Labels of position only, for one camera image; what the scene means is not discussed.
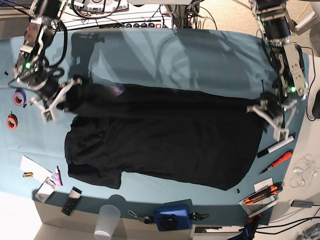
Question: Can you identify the blue box with knob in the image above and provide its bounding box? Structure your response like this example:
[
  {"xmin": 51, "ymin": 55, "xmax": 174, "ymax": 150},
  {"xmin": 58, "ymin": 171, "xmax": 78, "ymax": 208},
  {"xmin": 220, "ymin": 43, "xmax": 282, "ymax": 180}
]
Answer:
[{"xmin": 153, "ymin": 204, "xmax": 192, "ymax": 232}]

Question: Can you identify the purple tape roll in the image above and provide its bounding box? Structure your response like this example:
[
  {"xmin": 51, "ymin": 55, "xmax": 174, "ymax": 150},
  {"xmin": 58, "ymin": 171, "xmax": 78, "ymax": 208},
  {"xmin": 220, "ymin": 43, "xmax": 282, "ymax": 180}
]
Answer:
[{"xmin": 13, "ymin": 88, "xmax": 27, "ymax": 108}]

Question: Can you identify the orange tape roll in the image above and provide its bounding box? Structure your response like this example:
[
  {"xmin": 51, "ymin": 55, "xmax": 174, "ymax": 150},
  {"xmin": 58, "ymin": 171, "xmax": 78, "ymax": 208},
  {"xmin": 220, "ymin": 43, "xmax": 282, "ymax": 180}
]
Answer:
[{"xmin": 6, "ymin": 112, "xmax": 18, "ymax": 130}]

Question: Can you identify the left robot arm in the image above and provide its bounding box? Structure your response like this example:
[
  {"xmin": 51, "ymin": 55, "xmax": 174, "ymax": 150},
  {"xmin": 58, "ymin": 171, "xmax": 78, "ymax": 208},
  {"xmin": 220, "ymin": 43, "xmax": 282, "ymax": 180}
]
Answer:
[{"xmin": 247, "ymin": 0, "xmax": 309, "ymax": 142}]

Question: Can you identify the black and white marker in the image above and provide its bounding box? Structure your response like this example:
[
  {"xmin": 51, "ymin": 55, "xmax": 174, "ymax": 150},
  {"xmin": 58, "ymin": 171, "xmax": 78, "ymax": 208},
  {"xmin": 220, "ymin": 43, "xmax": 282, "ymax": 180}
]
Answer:
[{"xmin": 256, "ymin": 132, "xmax": 296, "ymax": 158}]

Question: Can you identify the black t-shirt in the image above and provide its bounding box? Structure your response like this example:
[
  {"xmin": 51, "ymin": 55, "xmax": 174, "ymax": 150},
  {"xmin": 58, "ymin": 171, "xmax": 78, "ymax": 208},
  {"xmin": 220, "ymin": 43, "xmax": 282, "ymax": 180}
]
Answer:
[{"xmin": 57, "ymin": 83, "xmax": 266, "ymax": 191}]

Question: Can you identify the translucent plastic cup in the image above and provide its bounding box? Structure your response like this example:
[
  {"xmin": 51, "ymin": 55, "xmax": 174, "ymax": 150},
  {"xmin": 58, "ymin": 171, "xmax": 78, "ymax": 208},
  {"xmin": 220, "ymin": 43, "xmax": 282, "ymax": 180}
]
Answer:
[{"xmin": 94, "ymin": 204, "xmax": 121, "ymax": 240}]

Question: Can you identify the orange utility knife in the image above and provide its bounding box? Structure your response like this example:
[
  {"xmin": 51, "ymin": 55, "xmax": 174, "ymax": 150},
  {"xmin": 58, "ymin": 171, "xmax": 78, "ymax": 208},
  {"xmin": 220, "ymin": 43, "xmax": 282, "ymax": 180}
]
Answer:
[{"xmin": 242, "ymin": 182, "xmax": 283, "ymax": 205}]

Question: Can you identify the teal table cloth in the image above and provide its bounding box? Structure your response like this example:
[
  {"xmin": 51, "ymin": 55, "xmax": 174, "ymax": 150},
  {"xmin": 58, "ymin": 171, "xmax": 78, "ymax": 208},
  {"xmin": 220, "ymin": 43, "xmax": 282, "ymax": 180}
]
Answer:
[{"xmin": 0, "ymin": 28, "xmax": 289, "ymax": 225}]

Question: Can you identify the white card package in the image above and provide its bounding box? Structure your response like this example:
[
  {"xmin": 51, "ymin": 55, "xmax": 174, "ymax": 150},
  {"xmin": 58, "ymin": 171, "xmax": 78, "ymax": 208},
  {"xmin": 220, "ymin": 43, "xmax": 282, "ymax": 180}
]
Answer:
[{"xmin": 35, "ymin": 177, "xmax": 57, "ymax": 203}]

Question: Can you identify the orange black clamp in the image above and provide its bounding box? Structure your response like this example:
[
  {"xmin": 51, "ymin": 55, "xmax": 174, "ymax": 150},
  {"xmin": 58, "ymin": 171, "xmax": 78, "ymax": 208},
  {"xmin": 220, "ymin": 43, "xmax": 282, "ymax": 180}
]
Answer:
[{"xmin": 295, "ymin": 44, "xmax": 305, "ymax": 73}]

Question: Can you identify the small brass battery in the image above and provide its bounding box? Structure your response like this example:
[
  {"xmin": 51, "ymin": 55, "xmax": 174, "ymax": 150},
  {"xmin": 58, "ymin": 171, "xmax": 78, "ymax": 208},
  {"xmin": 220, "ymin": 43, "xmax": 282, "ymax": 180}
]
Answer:
[{"xmin": 23, "ymin": 172, "xmax": 34, "ymax": 178}]

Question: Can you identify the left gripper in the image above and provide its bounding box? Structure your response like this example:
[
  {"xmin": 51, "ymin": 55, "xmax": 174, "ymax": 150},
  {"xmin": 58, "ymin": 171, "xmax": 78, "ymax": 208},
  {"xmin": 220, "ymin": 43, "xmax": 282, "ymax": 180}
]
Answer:
[{"xmin": 246, "ymin": 99, "xmax": 298, "ymax": 142}]

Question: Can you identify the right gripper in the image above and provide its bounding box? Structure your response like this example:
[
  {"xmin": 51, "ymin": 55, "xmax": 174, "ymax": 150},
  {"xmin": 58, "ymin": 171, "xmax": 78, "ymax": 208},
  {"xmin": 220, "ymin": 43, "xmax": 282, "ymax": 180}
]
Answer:
[{"xmin": 29, "ymin": 77, "xmax": 83, "ymax": 124}]

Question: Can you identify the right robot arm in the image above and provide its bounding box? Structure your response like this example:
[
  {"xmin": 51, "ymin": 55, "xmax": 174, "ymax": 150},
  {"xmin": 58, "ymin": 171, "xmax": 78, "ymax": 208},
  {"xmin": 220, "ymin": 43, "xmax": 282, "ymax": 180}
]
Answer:
[{"xmin": 12, "ymin": 0, "xmax": 83, "ymax": 123}]

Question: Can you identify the white paper sheet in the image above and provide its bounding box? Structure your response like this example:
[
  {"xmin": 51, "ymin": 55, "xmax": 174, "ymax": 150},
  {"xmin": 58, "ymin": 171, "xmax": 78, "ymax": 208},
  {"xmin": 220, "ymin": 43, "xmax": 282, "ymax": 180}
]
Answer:
[{"xmin": 20, "ymin": 155, "xmax": 52, "ymax": 183}]

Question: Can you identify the pink packaged item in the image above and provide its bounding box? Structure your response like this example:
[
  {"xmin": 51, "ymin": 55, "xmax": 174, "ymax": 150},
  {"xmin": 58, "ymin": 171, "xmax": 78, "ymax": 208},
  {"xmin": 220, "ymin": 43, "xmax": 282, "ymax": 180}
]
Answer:
[{"xmin": 54, "ymin": 166, "xmax": 63, "ymax": 187}]

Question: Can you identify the small black remote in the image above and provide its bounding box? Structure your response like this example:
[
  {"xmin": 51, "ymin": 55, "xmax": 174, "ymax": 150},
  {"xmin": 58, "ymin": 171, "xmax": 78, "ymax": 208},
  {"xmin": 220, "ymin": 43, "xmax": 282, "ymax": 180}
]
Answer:
[{"xmin": 61, "ymin": 187, "xmax": 82, "ymax": 216}]

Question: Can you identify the orange handled screwdriver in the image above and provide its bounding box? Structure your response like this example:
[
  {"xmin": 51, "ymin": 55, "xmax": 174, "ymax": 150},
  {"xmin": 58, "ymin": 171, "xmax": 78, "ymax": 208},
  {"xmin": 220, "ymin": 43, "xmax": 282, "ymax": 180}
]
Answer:
[{"xmin": 258, "ymin": 149, "xmax": 293, "ymax": 175}]

